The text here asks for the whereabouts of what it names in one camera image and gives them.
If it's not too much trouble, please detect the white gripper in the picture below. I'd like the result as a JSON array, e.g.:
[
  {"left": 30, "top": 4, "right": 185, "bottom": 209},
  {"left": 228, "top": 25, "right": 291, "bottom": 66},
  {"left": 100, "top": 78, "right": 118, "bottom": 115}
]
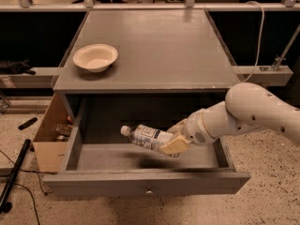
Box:
[{"left": 160, "top": 109, "right": 216, "bottom": 155}]

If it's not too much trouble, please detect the clear plastic water bottle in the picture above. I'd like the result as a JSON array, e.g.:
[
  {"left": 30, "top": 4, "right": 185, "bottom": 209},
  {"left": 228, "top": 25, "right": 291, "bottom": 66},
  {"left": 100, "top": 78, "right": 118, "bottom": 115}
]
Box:
[{"left": 120, "top": 125, "right": 173, "bottom": 154}]

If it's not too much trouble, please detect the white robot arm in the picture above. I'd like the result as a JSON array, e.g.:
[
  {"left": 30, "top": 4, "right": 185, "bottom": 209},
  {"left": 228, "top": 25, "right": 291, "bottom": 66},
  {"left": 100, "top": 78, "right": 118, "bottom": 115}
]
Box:
[{"left": 161, "top": 82, "right": 300, "bottom": 155}]

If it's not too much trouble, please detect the metal drawer knob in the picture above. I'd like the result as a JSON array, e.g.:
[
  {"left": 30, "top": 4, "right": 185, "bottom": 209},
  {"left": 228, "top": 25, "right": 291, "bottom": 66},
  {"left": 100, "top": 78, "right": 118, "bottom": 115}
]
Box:
[{"left": 145, "top": 187, "right": 154, "bottom": 196}]

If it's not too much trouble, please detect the grey open top drawer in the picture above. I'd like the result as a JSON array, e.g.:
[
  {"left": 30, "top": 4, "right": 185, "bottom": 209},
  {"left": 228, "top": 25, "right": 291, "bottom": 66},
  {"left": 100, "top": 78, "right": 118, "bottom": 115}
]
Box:
[{"left": 44, "top": 94, "right": 250, "bottom": 197}]

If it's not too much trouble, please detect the grey wooden cabinet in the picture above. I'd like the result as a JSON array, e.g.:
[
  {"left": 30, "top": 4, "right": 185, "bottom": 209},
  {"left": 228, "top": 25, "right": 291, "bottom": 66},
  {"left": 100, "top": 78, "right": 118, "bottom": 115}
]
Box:
[{"left": 53, "top": 9, "right": 238, "bottom": 117}]

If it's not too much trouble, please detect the white paper bowl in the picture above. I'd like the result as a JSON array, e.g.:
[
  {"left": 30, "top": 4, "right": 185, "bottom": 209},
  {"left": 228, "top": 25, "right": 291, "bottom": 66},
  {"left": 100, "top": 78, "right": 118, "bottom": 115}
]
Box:
[{"left": 72, "top": 44, "right": 118, "bottom": 73}]

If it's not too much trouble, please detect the can inside cardboard box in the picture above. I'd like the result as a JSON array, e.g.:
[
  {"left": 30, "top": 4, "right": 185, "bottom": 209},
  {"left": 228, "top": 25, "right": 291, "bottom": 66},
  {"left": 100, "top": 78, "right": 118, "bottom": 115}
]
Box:
[{"left": 55, "top": 124, "right": 72, "bottom": 142}]

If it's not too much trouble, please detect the brown cardboard box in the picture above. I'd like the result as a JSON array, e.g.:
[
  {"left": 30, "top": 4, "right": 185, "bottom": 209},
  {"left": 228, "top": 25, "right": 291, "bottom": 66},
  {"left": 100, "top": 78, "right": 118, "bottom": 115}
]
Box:
[{"left": 33, "top": 94, "right": 73, "bottom": 173}]

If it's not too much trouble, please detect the black marker on floor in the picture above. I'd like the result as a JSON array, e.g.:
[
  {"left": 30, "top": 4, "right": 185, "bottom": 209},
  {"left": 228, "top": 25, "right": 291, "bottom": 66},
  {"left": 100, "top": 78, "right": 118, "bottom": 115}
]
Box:
[{"left": 18, "top": 117, "right": 38, "bottom": 130}]

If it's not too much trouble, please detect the black bag on shelf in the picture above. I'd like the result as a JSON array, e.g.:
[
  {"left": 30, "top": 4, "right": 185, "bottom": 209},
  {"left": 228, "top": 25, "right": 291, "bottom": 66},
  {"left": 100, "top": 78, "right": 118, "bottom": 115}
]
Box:
[{"left": 0, "top": 60, "right": 36, "bottom": 75}]

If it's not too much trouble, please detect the black pole on floor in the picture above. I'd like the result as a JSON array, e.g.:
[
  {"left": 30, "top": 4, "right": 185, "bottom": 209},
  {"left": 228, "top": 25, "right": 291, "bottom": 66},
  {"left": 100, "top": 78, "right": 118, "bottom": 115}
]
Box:
[{"left": 0, "top": 139, "right": 31, "bottom": 213}]

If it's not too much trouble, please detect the black cable on floor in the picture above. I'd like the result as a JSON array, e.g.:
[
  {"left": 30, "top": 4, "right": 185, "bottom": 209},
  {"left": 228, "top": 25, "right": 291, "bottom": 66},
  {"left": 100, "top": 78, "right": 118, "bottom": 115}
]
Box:
[{"left": 0, "top": 149, "right": 53, "bottom": 225}]

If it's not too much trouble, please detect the white hanging cable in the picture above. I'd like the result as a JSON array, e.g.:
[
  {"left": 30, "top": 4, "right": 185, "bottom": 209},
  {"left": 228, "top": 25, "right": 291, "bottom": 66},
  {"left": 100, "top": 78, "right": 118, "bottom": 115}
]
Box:
[{"left": 240, "top": 0, "right": 265, "bottom": 85}]

